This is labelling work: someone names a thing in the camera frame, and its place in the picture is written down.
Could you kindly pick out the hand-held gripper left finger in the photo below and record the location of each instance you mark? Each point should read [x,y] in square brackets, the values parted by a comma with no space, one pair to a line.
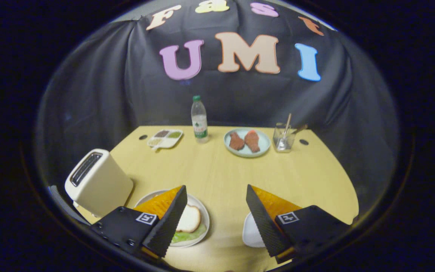
[170,223]

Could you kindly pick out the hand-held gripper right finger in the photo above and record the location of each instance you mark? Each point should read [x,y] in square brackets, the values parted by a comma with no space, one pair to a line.
[264,226]

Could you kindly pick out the plain bread slice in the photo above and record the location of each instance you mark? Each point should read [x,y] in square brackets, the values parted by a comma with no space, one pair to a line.
[189,219]

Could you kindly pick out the green lettuce leaf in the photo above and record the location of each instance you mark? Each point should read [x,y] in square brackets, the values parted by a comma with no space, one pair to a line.
[189,237]

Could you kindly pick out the white rounded square plate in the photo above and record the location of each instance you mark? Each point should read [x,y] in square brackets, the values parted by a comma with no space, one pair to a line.
[251,234]

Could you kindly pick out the beige round plate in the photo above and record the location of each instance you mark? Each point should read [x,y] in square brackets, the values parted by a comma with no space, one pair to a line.
[203,213]

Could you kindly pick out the light blue round plate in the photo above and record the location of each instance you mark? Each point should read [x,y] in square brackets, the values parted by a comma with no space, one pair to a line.
[246,154]

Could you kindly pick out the white toaster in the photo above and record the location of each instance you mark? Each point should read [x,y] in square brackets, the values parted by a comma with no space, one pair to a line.
[100,189]

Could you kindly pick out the white divided condiment dish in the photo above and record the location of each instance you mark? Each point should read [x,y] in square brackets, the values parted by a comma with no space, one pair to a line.
[168,143]

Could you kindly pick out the reddish meat patty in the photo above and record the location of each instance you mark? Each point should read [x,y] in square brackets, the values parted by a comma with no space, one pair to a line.
[252,140]

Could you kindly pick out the clear square utensil holder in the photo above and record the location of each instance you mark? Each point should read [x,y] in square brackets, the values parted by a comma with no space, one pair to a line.
[283,141]

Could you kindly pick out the brown meat patty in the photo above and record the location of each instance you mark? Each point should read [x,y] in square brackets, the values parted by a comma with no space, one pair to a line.
[236,141]

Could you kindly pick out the clear plastic water bottle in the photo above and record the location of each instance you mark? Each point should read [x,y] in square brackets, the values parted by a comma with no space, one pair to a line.
[199,121]

